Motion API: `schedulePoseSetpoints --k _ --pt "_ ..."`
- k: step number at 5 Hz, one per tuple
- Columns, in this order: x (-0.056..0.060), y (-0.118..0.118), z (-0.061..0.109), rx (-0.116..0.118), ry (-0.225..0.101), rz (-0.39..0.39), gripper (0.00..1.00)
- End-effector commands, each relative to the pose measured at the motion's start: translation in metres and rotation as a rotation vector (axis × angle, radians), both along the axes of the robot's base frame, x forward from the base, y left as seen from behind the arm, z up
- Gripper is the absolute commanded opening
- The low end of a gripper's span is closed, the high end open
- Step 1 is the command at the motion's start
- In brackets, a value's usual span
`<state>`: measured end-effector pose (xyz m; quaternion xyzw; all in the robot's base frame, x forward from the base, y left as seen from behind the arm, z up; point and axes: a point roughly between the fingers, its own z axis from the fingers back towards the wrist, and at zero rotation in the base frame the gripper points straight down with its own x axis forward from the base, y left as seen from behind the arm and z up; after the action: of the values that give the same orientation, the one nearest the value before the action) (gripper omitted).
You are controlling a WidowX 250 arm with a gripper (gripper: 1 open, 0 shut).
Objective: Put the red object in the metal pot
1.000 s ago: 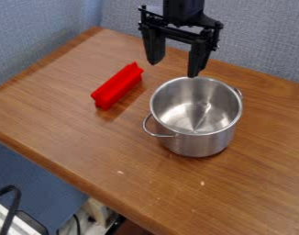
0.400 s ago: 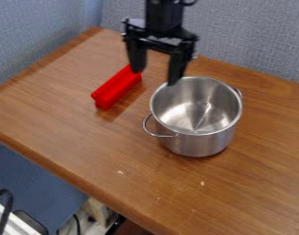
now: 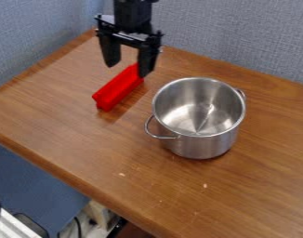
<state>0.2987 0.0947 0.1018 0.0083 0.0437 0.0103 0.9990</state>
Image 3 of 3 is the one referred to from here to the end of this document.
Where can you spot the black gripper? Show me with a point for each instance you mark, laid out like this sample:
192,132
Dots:
129,27

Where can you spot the red rectangular block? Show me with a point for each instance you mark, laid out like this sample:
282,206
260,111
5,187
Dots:
118,88

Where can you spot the stainless steel pot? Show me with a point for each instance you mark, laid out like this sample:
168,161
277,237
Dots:
197,116

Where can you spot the white clutter under table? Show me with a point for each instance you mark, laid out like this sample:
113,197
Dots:
95,222

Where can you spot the white ribbed device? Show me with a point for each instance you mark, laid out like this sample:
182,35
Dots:
19,226

